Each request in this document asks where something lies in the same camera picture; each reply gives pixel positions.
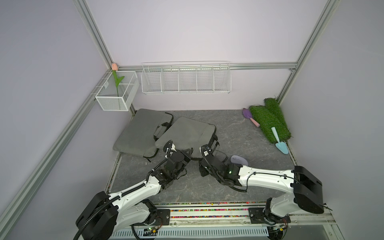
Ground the white computer mouse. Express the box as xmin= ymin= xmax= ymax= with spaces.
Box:
xmin=231 ymin=155 xmax=249 ymax=166

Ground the grey laptop bag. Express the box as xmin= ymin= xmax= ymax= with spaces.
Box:
xmin=113 ymin=109 xmax=174 ymax=159
xmin=155 ymin=117 xmax=220 ymax=161

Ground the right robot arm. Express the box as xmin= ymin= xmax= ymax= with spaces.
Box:
xmin=200 ymin=146 xmax=324 ymax=221

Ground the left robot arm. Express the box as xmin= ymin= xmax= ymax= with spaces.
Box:
xmin=74 ymin=149 xmax=192 ymax=240

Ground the front artificial grass roll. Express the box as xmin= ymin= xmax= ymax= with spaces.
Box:
xmin=249 ymin=106 xmax=292 ymax=144

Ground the artificial grass roll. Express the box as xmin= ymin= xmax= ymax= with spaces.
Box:
xmin=264 ymin=98 xmax=288 ymax=128
xmin=249 ymin=106 xmax=292 ymax=144

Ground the rear artificial grass roll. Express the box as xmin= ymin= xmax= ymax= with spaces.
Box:
xmin=264 ymin=98 xmax=288 ymax=128

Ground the artificial pink tulip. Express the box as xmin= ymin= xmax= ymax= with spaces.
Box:
xmin=111 ymin=63 xmax=125 ymax=97

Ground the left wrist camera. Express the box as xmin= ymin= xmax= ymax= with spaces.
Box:
xmin=167 ymin=145 xmax=177 ymax=155

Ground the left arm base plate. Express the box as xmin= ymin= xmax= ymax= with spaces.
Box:
xmin=134 ymin=209 xmax=171 ymax=226

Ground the purple trowel pink handle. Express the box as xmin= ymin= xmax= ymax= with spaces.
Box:
xmin=242 ymin=108 xmax=260 ymax=128

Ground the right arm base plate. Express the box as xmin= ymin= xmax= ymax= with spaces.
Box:
xmin=248 ymin=208 xmax=291 ymax=226

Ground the teal trowel white handle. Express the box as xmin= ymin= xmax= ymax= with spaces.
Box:
xmin=271 ymin=127 xmax=289 ymax=155

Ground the white wire wall rack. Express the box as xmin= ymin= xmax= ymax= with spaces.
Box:
xmin=142 ymin=67 xmax=232 ymax=94

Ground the white mesh wall basket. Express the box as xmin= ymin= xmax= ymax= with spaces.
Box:
xmin=96 ymin=71 xmax=140 ymax=112

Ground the aluminium frame rail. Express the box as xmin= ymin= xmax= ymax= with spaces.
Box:
xmin=119 ymin=61 xmax=298 ymax=72

